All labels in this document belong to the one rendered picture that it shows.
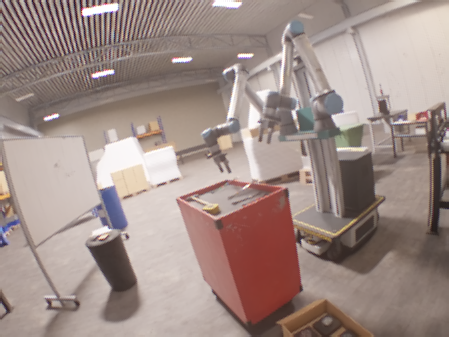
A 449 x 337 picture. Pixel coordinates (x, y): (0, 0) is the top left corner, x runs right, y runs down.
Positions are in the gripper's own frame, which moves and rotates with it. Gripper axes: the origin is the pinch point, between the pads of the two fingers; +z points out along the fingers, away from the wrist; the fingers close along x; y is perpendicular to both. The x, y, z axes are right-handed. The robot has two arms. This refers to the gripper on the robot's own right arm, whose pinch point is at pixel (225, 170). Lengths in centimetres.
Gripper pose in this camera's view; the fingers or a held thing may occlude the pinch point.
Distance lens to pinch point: 173.8
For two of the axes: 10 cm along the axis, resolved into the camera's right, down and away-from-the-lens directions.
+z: 4.2, 8.7, 2.4
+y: 7.9, -4.8, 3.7
